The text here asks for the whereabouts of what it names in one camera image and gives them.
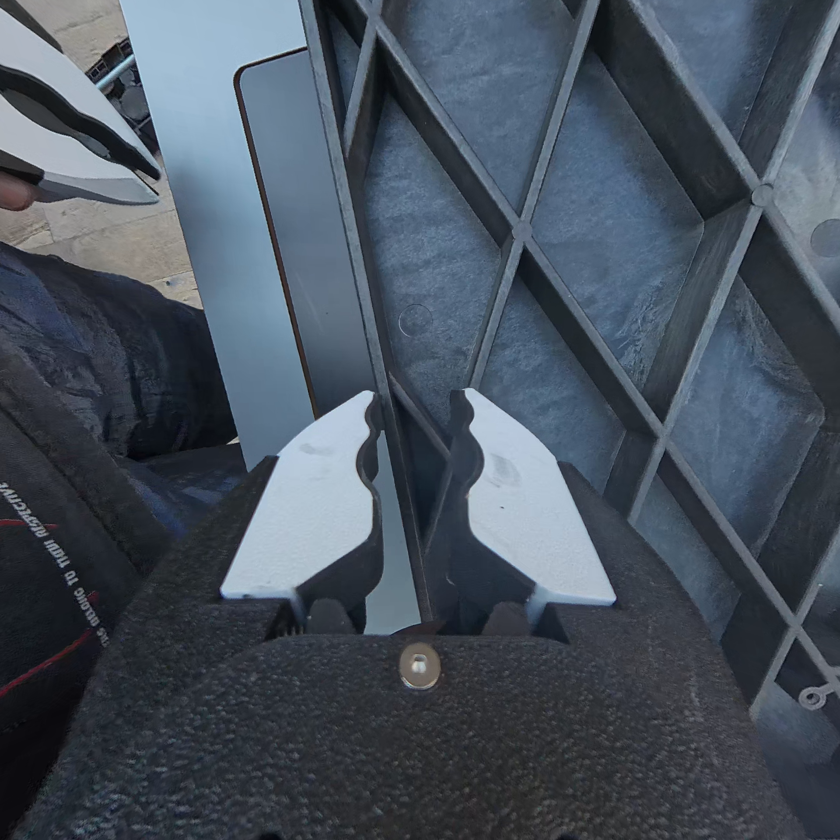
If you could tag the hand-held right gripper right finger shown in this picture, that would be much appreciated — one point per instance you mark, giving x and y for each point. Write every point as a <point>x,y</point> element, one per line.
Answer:
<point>535,518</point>

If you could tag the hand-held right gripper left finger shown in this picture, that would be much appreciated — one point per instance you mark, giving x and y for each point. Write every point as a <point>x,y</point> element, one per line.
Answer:
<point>308,518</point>

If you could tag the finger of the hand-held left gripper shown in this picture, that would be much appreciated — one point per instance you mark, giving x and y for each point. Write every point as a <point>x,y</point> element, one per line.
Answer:
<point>72,88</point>
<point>59,154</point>

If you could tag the grey desk leg panel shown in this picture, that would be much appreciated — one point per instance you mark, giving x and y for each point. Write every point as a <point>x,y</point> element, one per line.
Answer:
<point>197,197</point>

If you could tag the grey desk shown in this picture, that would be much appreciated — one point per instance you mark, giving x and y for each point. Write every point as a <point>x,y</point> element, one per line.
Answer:
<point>295,229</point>

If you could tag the person's left hand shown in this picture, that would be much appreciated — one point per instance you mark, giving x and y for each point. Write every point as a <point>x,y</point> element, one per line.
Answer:
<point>16,193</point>

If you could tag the metal rod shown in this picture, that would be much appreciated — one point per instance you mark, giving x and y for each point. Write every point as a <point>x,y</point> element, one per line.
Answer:
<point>115,72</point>

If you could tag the dark trousers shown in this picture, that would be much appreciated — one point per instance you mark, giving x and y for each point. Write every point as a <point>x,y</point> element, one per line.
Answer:
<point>124,354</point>

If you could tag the black jacket with red print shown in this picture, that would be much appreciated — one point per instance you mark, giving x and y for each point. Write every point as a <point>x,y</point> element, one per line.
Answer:
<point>46,558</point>

